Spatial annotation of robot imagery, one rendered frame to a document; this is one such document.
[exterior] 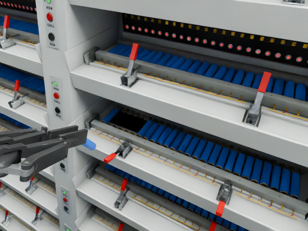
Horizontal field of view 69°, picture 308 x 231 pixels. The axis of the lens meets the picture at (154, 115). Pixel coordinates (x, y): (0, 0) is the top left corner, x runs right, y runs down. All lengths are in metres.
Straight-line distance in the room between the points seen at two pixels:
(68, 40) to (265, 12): 0.41
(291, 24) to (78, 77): 0.44
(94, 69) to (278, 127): 0.43
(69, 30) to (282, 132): 0.49
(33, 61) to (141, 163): 0.39
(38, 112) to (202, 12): 0.60
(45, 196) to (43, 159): 0.70
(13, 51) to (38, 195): 0.58
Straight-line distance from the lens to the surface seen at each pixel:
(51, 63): 0.64
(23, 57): 0.73
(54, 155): 0.38
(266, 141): 0.44
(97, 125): 0.66
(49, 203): 1.04
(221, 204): 0.50
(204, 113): 0.44
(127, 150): 0.60
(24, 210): 1.30
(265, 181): 0.58
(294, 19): 0.39
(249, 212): 0.55
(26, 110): 0.84
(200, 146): 0.60
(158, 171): 0.57
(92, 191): 0.78
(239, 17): 0.40
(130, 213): 0.72
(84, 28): 0.62
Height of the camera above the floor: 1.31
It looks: 27 degrees down
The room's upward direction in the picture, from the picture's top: 8 degrees clockwise
